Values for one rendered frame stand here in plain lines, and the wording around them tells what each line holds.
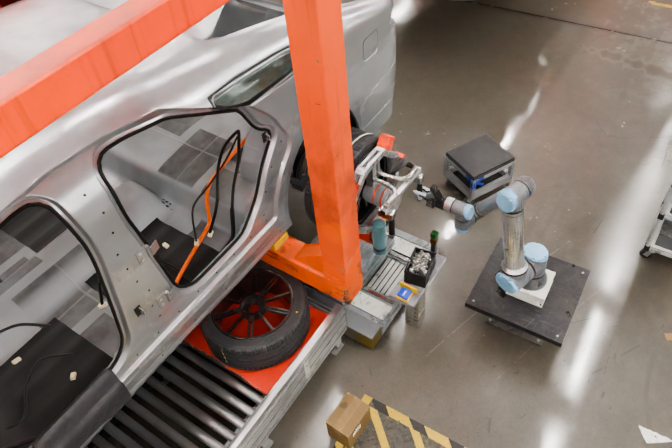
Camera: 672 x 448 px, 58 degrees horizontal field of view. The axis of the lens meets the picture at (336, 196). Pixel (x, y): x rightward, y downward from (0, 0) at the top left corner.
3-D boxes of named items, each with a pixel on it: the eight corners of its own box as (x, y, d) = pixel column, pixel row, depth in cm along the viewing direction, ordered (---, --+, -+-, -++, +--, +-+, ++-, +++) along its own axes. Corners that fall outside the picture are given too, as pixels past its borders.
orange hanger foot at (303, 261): (274, 242, 392) (266, 205, 367) (342, 275, 369) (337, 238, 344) (258, 259, 383) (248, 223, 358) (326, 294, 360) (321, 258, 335)
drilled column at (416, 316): (411, 310, 408) (412, 273, 378) (425, 317, 404) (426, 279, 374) (404, 321, 403) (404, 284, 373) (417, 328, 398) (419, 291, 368)
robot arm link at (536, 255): (551, 268, 364) (555, 249, 352) (532, 284, 358) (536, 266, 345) (530, 254, 374) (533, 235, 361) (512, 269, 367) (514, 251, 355)
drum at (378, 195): (373, 190, 381) (373, 174, 371) (403, 202, 372) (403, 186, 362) (361, 204, 373) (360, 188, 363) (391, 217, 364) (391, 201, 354)
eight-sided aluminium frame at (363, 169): (390, 193, 406) (389, 130, 368) (399, 196, 404) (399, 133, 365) (346, 247, 376) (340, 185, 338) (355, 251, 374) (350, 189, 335)
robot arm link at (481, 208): (535, 165, 318) (474, 201, 381) (520, 177, 314) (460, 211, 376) (549, 183, 317) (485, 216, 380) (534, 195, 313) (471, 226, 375)
